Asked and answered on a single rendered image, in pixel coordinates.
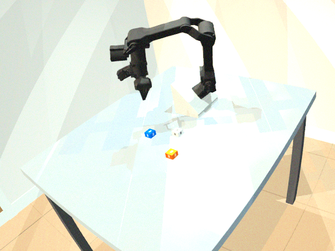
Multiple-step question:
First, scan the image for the blue block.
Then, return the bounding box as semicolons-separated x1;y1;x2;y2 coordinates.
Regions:
144;129;156;138

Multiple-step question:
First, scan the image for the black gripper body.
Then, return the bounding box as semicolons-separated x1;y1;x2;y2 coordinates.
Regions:
131;59;152;90

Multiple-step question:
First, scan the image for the orange block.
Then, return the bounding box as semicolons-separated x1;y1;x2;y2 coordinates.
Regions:
165;149;178;160

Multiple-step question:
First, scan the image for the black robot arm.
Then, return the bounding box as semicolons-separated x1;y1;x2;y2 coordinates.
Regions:
110;16;216;99

